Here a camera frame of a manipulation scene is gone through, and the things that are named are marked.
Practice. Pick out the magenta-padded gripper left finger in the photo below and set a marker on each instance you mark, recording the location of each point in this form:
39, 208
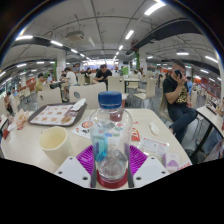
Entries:
85, 161

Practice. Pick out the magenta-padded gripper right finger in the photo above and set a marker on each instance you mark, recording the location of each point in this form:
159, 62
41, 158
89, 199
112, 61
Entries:
139, 160

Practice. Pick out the clear blue-capped water bottle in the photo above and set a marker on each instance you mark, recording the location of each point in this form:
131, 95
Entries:
110, 143

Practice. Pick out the clear-wrapped paper receipt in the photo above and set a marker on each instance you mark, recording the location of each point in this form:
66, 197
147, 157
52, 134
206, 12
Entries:
153, 146

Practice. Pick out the small red printed packet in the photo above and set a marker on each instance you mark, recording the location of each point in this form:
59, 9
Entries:
135, 134

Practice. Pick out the purple tissue pack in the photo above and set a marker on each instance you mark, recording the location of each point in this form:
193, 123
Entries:
171, 162

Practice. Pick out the colourful printed sticker sheet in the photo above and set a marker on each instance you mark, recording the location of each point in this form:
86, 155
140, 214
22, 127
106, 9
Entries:
82, 128

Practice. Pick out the flat round red coaster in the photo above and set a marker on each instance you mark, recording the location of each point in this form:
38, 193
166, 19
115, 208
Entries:
111, 185

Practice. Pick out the small white wrapper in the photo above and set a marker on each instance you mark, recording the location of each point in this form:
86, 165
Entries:
154, 127

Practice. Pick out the white leaflet with red print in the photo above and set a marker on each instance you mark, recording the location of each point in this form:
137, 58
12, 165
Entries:
185, 165

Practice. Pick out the brown food tray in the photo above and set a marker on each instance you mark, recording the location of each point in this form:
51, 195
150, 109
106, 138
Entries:
53, 115

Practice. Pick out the white crumpled napkin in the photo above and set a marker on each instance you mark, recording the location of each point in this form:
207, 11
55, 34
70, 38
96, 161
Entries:
78, 104

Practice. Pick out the cream chair with round hole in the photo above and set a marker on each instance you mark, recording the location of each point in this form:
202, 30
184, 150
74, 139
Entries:
49, 97
88, 91

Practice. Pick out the person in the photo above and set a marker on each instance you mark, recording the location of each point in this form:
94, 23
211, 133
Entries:
102, 74
39, 85
70, 80
176, 100

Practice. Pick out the neighbouring cream dining table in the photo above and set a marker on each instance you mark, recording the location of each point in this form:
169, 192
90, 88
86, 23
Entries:
210, 116

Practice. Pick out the ceiling air conditioner unit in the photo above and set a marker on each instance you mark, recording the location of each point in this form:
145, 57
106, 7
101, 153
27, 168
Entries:
74, 35

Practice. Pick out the ceiling strip lights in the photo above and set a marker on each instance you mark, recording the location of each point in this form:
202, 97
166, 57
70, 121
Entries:
154, 8

